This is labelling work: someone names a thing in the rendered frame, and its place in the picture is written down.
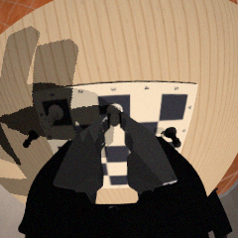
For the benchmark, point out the white rook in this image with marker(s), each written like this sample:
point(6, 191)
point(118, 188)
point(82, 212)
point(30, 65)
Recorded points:
point(55, 113)

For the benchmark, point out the white pawn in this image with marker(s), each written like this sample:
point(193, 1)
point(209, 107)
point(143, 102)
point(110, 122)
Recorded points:
point(114, 109)

